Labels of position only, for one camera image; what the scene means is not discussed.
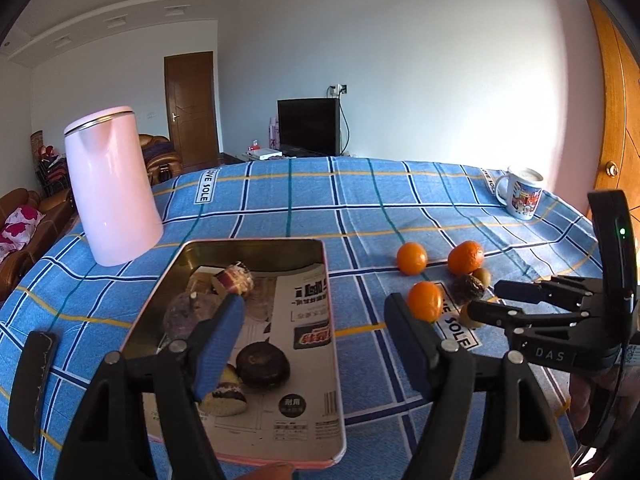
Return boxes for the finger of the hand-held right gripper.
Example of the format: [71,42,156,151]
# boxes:
[467,300,598,337]
[494,276,605,312]

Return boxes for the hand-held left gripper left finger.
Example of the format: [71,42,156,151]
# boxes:
[54,294,246,480]

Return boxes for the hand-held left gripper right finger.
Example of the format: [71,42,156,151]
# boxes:
[383,293,576,480]

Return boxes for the rectangular metal tray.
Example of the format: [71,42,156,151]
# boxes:
[121,238,347,470]

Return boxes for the person's right hand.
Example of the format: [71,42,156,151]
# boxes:
[569,367,621,437]

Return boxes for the person's left hand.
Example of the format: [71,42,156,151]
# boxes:
[247,462,297,480]

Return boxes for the orange tangerine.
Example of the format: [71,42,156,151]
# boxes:
[447,240,485,276]
[408,281,444,323]
[396,242,429,276]

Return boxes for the chocolate round pastry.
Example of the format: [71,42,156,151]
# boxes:
[236,341,291,390]

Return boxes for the wrapped pastry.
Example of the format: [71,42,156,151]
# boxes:
[214,261,255,296]

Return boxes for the printed paper tray liner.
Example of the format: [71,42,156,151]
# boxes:
[199,263,346,461]

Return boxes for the white printed mug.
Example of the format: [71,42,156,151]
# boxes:
[494,166,546,221]

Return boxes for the blue plaid tablecloth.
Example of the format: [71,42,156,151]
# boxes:
[0,156,607,480]

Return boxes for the light wooden door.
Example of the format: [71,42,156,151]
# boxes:
[582,0,640,222]

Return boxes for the pink electric kettle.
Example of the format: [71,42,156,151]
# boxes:
[63,106,165,267]

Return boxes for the black smartphone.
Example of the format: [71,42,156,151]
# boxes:
[7,331,60,454]

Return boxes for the brown leather armchair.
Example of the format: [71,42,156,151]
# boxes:
[137,134,184,184]

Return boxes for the brown leather sofa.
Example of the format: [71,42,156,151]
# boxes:
[0,188,77,302]

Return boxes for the black television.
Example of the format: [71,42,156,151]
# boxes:
[277,98,342,157]

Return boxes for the pink white patterned pillow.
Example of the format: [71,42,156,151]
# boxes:
[0,206,47,262]

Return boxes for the brown interior door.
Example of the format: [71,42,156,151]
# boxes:
[164,51,221,171]

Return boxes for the stacked dark chairs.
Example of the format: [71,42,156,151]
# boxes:
[31,131,72,197]

